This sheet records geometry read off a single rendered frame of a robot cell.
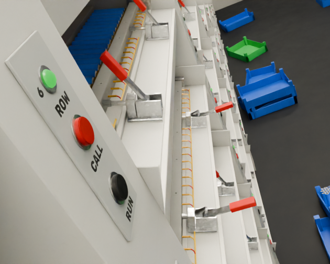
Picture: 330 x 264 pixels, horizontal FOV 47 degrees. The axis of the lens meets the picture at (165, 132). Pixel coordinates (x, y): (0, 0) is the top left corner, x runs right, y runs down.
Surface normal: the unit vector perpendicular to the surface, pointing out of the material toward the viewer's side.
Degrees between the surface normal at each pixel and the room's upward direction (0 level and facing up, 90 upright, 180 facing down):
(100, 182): 90
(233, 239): 18
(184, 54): 90
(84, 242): 90
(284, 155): 0
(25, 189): 90
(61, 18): 108
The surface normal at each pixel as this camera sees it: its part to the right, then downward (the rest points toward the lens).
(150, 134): -0.08, -0.83
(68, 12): 1.00, -0.05
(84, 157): 0.92, -0.30
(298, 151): -0.39, -0.78
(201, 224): -0.04, 0.55
